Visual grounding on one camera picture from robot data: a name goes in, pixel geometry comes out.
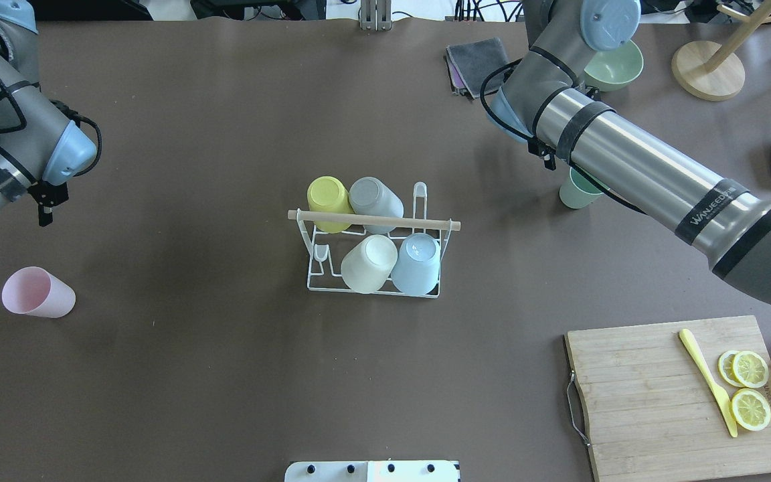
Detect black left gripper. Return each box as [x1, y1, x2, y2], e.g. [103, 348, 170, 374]
[27, 181, 68, 228]

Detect pink plastic cup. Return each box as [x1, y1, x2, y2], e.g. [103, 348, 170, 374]
[1, 266, 76, 319]

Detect mint green plastic cup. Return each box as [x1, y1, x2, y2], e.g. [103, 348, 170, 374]
[559, 167, 606, 210]

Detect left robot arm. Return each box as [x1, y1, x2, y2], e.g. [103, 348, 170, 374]
[0, 1, 102, 226]

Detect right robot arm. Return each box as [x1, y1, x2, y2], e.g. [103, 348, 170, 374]
[484, 1, 771, 305]

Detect yellow plastic cup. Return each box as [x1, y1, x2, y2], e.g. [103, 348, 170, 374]
[307, 176, 354, 214]

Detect grey plastic cup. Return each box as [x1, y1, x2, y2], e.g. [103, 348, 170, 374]
[349, 176, 404, 218]

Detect cream plastic cup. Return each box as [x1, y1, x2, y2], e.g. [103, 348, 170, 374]
[341, 235, 398, 294]

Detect light blue plastic cup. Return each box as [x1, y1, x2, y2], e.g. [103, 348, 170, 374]
[391, 232, 441, 296]

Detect white control box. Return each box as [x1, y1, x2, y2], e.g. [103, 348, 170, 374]
[284, 459, 462, 481]

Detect folded grey cloth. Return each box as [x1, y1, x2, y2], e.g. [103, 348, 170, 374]
[444, 37, 509, 100]

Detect mint green bowl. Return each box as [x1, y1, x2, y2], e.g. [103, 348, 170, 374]
[584, 39, 645, 92]

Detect bamboo cutting board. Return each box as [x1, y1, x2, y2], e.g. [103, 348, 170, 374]
[565, 315, 771, 481]

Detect wooden mug tree stand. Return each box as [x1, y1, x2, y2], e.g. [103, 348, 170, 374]
[671, 1, 771, 102]

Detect yellow plastic knife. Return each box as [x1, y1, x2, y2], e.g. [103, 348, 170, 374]
[677, 328, 738, 437]

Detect lemon slice upper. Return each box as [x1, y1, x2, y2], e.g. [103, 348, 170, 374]
[717, 350, 769, 390]

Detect lemon slice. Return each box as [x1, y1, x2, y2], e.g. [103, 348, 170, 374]
[730, 388, 771, 431]
[717, 350, 769, 390]

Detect lemon slice lower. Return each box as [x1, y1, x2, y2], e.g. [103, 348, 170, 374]
[730, 388, 771, 431]

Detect white wire cup holder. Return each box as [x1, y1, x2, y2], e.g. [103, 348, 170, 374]
[287, 182, 461, 299]

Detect aluminium frame post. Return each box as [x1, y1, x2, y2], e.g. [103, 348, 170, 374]
[358, 0, 394, 31]

